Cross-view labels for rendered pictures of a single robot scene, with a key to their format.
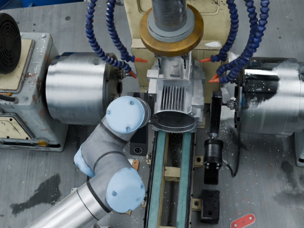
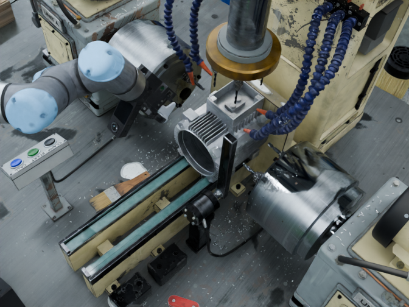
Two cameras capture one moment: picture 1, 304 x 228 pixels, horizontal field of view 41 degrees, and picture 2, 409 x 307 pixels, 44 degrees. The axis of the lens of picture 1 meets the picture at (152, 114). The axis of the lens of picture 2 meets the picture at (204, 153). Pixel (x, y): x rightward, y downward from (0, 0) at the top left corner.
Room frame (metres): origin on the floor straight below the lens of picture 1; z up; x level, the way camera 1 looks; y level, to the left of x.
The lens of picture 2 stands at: (-0.09, -0.44, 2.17)
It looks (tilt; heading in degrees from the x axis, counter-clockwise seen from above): 55 degrees down; 26
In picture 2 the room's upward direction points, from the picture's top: 5 degrees clockwise
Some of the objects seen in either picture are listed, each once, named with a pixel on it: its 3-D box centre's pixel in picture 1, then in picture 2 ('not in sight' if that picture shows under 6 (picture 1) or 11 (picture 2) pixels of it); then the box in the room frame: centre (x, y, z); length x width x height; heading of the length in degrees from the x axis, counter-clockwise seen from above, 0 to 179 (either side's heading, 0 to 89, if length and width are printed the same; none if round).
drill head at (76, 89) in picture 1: (73, 88); (142, 59); (0.81, 0.25, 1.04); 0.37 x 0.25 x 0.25; 74
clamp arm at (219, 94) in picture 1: (215, 116); (225, 169); (0.55, -0.18, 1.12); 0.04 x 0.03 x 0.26; 164
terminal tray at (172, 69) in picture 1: (175, 70); (234, 106); (0.75, -0.10, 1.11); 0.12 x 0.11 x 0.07; 164
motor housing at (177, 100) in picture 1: (175, 96); (221, 134); (0.71, -0.09, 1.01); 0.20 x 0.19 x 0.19; 164
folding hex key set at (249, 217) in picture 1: (242, 222); (183, 304); (0.30, -0.23, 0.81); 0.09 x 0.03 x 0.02; 104
